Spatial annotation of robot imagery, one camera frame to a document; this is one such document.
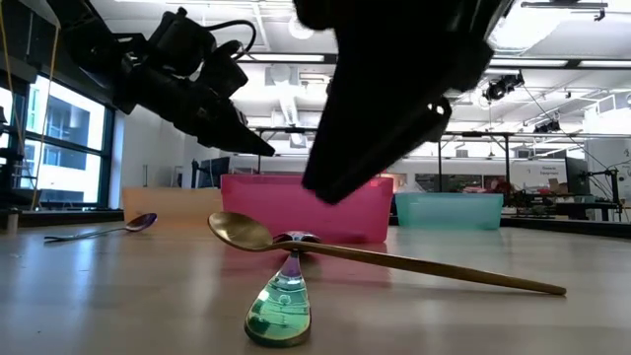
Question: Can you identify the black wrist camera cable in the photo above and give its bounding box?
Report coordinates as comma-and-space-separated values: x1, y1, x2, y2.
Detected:
206, 19, 258, 63

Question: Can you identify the iridescent rainbow spoon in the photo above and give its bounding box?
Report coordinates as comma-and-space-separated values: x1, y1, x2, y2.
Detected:
244, 230, 321, 349
42, 212, 159, 244

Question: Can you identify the orange translucent plastic bin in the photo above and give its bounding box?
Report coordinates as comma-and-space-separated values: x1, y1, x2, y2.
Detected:
121, 185, 224, 232

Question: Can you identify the large glass window wall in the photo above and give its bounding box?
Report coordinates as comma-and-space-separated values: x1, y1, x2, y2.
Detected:
0, 73, 115, 208

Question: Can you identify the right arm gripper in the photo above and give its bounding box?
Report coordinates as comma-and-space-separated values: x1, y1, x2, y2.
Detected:
294, 0, 514, 205

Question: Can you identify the black aluminium table frame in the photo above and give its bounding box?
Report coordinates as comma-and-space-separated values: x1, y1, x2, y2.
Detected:
0, 207, 631, 241

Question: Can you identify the yellow power cable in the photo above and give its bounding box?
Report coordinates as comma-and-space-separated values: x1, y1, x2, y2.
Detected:
29, 24, 60, 211

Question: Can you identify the black computer monitor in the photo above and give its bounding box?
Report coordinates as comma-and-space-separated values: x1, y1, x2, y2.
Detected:
565, 156, 592, 196
196, 156, 232, 189

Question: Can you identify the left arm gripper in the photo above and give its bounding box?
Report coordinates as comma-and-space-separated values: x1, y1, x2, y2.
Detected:
113, 7, 276, 158

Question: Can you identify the gold spoon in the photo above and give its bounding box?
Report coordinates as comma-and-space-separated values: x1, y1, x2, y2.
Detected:
206, 211, 568, 297

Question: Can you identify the black ceiling mounted camera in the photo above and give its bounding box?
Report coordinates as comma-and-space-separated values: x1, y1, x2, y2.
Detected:
485, 73, 526, 103

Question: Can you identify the green translucent plastic bin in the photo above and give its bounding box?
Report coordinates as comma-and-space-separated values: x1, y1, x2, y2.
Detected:
393, 191, 505, 232

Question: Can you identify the pink translucent plastic bin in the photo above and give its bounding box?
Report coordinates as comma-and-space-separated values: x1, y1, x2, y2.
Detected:
220, 173, 395, 245

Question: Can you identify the black background rig frame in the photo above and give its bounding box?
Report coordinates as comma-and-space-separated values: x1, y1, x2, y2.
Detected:
254, 125, 631, 194

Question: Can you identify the long ceiling light strip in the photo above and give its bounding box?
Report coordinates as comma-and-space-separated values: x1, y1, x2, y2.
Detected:
579, 58, 631, 69
490, 57, 568, 69
235, 52, 326, 64

